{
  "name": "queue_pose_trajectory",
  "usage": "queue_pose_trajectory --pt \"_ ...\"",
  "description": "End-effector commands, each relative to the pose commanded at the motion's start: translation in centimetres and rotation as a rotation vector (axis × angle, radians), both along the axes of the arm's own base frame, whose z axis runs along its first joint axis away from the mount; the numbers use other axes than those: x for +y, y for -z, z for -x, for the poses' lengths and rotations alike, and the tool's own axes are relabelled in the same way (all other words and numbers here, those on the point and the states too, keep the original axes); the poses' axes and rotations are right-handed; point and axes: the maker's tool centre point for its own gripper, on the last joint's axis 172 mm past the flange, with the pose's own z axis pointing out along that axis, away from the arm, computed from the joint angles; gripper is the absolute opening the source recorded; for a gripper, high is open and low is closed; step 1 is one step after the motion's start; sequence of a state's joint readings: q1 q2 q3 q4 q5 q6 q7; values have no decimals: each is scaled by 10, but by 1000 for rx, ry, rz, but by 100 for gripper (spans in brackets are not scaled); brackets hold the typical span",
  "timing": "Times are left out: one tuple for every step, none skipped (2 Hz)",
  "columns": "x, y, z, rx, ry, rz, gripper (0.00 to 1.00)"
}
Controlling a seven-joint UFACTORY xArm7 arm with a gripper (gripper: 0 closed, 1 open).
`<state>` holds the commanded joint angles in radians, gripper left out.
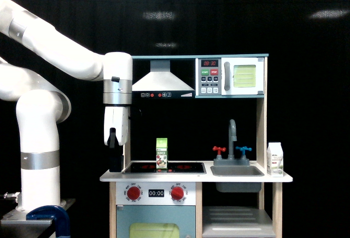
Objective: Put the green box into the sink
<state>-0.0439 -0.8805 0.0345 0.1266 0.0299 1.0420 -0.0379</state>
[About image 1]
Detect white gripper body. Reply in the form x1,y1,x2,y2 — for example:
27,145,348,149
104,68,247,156
104,106,130,146

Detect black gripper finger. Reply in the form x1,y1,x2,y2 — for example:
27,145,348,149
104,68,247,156
107,127,119,148

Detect green juice carton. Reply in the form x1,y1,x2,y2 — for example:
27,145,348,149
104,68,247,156
156,138,168,170

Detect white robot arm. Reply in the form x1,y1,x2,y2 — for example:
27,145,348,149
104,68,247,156
1,0,133,212

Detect grey toy sink basin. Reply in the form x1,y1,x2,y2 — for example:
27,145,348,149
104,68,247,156
211,166,264,193

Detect black toy stovetop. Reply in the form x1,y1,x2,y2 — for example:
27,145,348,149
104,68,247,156
124,161,206,174

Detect left red stove knob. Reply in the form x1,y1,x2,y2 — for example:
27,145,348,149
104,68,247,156
126,186,141,200

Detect red stove knob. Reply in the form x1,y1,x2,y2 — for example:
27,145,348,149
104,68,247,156
126,186,141,200
170,186,184,200

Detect silver range hood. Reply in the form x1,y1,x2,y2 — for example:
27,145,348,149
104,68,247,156
132,60,195,100

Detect teal oven door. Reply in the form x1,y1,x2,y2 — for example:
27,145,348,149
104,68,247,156
116,205,196,237

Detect right red stove knob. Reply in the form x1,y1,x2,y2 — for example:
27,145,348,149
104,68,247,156
170,186,184,200

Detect wooden toy kitchen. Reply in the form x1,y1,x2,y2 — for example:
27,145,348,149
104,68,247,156
101,54,293,237

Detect blue C-clamp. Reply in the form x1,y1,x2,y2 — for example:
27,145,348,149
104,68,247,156
26,205,71,238

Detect toy microwave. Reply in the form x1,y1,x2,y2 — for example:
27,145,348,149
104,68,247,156
195,55,267,97

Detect grey lower shelf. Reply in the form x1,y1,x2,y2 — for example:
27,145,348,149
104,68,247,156
202,206,276,237

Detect grey toy faucet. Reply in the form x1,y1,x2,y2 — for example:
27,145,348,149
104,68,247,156
213,119,249,166

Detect white milk carton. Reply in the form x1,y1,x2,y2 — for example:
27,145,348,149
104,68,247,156
267,142,284,177

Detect red tap handle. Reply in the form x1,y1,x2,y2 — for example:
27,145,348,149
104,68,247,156
213,146,226,160

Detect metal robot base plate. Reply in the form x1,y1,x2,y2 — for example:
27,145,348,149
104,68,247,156
0,198,77,225

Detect blue tap handle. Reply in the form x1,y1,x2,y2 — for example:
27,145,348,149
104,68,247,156
235,146,252,160

